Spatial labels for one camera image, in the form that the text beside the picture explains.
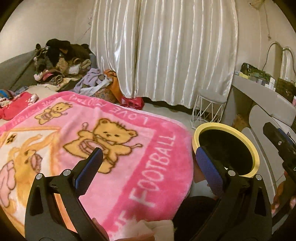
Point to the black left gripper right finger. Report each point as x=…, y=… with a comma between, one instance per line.
x=242, y=211

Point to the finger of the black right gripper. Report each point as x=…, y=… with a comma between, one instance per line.
x=284, y=145

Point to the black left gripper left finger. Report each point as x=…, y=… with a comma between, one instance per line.
x=43, y=219

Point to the yellow rimmed black trash bin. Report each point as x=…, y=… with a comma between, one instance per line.
x=229, y=146

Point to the person's right hand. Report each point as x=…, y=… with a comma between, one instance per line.
x=278, y=198

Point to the white chair back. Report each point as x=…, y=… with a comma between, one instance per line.
x=270, y=162

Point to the white dressing table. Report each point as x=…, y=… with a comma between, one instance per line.
x=244, y=93

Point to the silver framed vanity mirror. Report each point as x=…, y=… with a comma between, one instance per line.
x=280, y=62

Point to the dark cosmetics bag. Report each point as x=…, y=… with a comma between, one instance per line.
x=250, y=70

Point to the pink teddy bear blanket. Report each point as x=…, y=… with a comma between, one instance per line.
x=147, y=167

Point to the colourful patterned pillow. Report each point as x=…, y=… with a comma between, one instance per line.
x=12, y=107

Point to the floral fabric laundry basket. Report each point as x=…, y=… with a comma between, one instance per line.
x=106, y=94

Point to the lilac and white clothes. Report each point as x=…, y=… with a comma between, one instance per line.
x=92, y=82

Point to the red plastic basket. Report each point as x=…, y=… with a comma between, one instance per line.
x=135, y=103

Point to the orange fabric bag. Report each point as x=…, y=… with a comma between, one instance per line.
x=114, y=87

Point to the grey headboard cushion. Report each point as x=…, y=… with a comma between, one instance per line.
x=18, y=72

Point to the cream satin curtain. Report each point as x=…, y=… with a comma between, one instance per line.
x=167, y=50

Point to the pile of dark clothes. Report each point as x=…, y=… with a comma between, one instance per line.
x=60, y=60

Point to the white wire frame stool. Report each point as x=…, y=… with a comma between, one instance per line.
x=209, y=107

